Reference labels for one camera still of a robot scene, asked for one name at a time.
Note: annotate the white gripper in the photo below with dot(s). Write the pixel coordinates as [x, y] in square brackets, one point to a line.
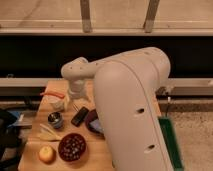
[76, 91]

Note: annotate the black eraser block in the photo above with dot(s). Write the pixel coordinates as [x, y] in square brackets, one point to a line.
[79, 116]

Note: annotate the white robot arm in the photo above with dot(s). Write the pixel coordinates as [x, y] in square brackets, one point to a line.
[124, 87]

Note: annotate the green plastic tray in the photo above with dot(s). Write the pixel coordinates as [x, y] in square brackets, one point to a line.
[171, 143]

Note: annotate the metal spoon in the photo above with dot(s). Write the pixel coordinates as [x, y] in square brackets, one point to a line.
[75, 107]

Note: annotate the purple bowl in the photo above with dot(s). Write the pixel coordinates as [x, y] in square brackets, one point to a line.
[92, 115]

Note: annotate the small metal cup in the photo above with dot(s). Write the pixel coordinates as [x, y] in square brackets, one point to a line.
[55, 120]

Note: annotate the dark red bowl of beans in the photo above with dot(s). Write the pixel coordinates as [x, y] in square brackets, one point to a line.
[72, 147]

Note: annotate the yellow apple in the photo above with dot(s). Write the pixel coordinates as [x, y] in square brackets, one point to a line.
[46, 154]

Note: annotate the black chair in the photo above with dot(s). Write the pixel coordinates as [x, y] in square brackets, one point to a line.
[8, 139]

